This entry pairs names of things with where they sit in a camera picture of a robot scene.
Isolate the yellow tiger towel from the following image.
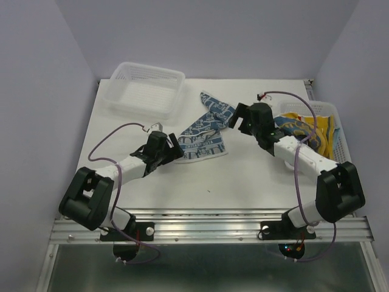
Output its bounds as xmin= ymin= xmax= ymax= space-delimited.
xmin=274 ymin=112 xmax=335 ymax=160

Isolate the aluminium mounting rail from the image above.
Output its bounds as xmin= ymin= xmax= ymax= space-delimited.
xmin=48 ymin=208 xmax=374 ymax=245

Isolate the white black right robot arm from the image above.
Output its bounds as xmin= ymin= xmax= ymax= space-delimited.
xmin=229 ymin=102 xmax=365 ymax=240

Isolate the white perforated basket left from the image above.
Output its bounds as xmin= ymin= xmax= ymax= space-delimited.
xmin=102 ymin=61 xmax=185 ymax=119

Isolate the blue white patterned towel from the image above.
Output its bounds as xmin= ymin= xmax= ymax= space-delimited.
xmin=175 ymin=91 xmax=235 ymax=164

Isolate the white perforated basket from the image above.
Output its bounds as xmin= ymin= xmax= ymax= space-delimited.
xmin=275 ymin=101 xmax=351 ymax=163
xmin=102 ymin=61 xmax=185 ymax=119

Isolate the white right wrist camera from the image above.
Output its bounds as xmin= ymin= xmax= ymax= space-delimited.
xmin=256 ymin=92 xmax=272 ymax=103

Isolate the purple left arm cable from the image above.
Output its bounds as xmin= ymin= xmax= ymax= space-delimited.
xmin=88 ymin=122 xmax=161 ymax=265

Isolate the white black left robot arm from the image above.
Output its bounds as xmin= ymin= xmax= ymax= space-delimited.
xmin=58 ymin=131 xmax=184 ymax=240

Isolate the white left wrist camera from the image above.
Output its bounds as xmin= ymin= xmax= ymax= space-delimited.
xmin=143 ymin=122 xmax=163 ymax=134

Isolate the light blue orange towel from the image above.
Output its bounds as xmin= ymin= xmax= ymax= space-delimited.
xmin=331 ymin=127 xmax=341 ymax=152

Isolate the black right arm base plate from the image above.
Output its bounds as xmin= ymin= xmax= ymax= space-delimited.
xmin=257 ymin=221 xmax=316 ymax=241

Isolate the white perforated basket right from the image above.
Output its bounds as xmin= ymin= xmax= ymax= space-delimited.
xmin=275 ymin=101 xmax=351 ymax=163

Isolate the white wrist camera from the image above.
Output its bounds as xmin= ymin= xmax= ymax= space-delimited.
xmin=256 ymin=92 xmax=272 ymax=103
xmin=143 ymin=122 xmax=163 ymax=134

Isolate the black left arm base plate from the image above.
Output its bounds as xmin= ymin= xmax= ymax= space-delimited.
xmin=99 ymin=221 xmax=155 ymax=242

